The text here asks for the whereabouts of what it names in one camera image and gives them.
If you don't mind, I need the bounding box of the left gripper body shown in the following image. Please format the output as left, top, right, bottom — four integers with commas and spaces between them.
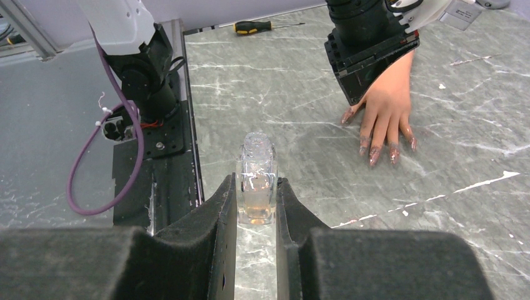
324, 0, 420, 106

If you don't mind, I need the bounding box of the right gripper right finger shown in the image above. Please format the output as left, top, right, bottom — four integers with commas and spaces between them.
276, 178, 494, 299

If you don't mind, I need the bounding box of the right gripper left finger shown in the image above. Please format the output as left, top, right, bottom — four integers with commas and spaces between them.
1, 175, 237, 299

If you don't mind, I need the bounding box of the clear nail polish bottle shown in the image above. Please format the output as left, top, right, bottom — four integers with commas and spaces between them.
236, 132, 278, 225

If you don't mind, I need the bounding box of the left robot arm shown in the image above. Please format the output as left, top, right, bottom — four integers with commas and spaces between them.
79, 1, 420, 121

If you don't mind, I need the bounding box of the mannequin practice hand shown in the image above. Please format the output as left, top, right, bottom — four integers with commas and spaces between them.
341, 50, 418, 166

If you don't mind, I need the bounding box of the yellow black screwdriver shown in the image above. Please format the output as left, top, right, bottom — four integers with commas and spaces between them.
232, 21, 304, 35

